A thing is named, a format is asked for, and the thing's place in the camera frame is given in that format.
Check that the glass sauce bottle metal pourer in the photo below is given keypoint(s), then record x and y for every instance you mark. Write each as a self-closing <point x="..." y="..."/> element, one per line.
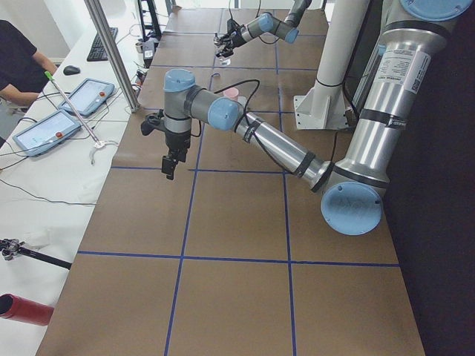
<point x="222" y="51"/>

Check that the near blue teach pendant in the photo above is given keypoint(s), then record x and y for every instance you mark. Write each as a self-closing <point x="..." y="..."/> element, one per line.
<point x="47" y="133"/>

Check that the black keyboard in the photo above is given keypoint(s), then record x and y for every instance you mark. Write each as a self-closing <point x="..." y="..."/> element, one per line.
<point x="97" y="51"/>

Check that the aluminium frame post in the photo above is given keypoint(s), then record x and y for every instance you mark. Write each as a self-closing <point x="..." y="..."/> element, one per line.
<point x="101" y="24"/>

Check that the black computer mouse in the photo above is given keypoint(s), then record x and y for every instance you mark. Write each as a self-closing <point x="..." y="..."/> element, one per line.
<point x="71" y="70"/>

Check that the person in black shirt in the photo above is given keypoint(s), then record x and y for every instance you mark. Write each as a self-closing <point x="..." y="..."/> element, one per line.
<point x="23" y="67"/>

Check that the far blue teach pendant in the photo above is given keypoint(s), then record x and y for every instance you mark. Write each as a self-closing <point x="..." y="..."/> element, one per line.
<point x="90" y="95"/>

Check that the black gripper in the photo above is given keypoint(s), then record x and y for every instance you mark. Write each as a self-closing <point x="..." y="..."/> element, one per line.
<point x="177" y="140"/>
<point x="233" y="37"/>

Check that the black tripod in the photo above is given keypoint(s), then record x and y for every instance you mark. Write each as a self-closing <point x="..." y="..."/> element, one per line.
<point x="11" y="248"/>

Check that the pink paper cup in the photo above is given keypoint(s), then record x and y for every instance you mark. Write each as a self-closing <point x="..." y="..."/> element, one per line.
<point x="231" y="93"/>

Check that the red cylinder bottle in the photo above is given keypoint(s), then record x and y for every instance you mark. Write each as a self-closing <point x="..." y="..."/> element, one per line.
<point x="23" y="310"/>

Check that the metal rod green tip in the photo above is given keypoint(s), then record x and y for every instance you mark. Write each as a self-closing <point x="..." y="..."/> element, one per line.
<point x="98" y="143"/>

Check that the blue teach pendant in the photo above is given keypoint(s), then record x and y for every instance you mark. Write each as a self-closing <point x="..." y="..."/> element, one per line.
<point x="90" y="95"/>
<point x="47" y="133"/>

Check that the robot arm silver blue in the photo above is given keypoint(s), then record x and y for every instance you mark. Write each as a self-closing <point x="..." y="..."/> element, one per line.
<point x="286" y="30"/>
<point x="353" y="188"/>

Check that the white digital kitchen scale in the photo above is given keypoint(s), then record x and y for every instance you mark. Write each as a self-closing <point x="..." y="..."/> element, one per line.
<point x="242" y="100"/>

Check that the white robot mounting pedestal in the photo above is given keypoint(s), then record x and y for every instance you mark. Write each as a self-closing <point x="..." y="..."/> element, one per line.
<point x="324" y="107"/>

